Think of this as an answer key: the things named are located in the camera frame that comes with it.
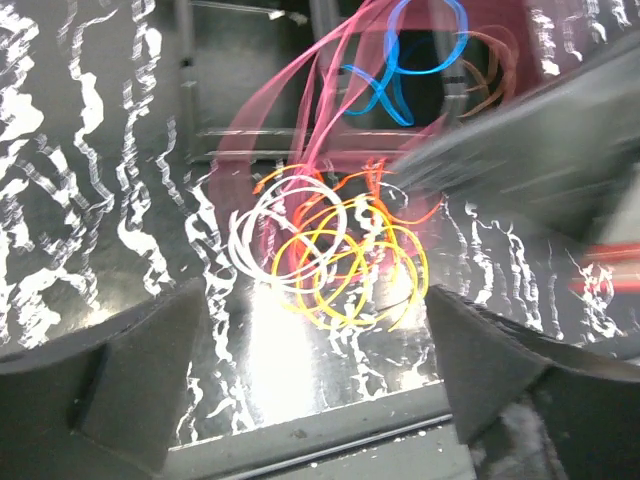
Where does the black three-compartment tray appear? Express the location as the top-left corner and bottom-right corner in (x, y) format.
(175, 1), (542, 166)

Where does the magenta cable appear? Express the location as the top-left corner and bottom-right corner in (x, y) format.
(209, 0), (451, 281)

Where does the orange cable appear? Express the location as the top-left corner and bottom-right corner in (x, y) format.
(252, 164), (401, 271)

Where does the brown cable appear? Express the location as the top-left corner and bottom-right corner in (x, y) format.
(457, 29), (521, 119)

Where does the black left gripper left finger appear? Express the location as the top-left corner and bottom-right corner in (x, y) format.
(1, 279), (206, 480)

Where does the white cable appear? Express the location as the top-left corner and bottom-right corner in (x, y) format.
(227, 174), (349, 294)

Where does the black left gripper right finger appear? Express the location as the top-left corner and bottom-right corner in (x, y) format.
(425, 286), (639, 479)

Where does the blue cable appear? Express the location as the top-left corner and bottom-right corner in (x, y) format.
(344, 0), (471, 127)

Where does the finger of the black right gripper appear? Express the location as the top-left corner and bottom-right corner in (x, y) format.
(392, 34), (639, 225)

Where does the yellow cable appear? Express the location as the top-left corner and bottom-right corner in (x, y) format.
(272, 197), (430, 334)

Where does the red cable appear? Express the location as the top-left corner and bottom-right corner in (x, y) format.
(294, 157), (446, 279)

